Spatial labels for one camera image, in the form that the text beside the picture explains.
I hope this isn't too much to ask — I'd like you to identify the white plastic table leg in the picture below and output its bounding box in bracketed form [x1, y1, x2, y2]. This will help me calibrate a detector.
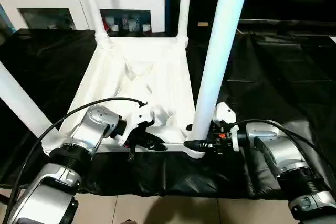
[193, 0, 252, 141]
[0, 62, 53, 140]
[80, 0, 112, 48]
[177, 0, 192, 44]

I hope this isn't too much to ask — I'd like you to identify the white plastic table top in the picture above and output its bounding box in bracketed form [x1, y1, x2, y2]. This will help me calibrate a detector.
[40, 36, 211, 161]

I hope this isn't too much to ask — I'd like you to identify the black glossy mat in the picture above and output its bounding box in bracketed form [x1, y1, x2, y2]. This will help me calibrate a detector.
[0, 28, 336, 200]

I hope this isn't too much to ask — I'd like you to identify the black folding stand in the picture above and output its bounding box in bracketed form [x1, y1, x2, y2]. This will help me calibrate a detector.
[0, 182, 16, 209]

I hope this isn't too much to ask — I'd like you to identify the grey curtain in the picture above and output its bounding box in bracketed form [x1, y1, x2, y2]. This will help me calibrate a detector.
[0, 5, 13, 44]

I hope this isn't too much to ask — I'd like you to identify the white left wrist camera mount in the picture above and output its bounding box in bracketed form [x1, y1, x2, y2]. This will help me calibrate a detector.
[118, 102, 155, 146]

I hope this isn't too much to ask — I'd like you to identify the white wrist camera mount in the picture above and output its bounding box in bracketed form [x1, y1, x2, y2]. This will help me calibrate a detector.
[118, 102, 155, 146]
[214, 102, 240, 151]

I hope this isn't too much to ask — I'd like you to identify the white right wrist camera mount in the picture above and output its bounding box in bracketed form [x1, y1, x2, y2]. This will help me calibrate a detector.
[214, 102, 240, 151]

